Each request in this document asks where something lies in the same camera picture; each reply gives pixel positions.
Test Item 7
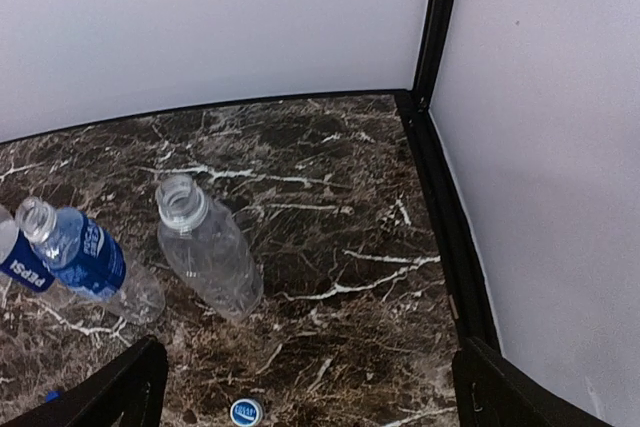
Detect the right black frame post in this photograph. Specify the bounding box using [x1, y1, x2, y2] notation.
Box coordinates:
[411, 0, 454, 109]

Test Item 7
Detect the white blue bottle cap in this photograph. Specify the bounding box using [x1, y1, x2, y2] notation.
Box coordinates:
[230, 398, 264, 427]

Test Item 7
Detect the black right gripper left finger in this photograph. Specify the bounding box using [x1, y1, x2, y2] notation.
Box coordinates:
[6, 335, 168, 427]

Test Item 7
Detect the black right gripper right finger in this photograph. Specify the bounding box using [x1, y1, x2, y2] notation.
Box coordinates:
[452, 337, 607, 427]

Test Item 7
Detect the solid blue bottle cap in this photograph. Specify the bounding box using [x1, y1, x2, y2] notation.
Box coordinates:
[45, 390, 62, 403]

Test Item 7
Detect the pepsi label bottle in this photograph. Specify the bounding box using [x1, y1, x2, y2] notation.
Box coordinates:
[1, 206, 55, 294]

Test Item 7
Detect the clear plastic bottle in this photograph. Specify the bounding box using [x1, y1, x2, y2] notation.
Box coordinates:
[155, 174, 264, 324]

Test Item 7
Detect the blue label water bottle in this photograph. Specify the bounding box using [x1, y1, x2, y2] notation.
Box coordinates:
[16, 197, 166, 325]

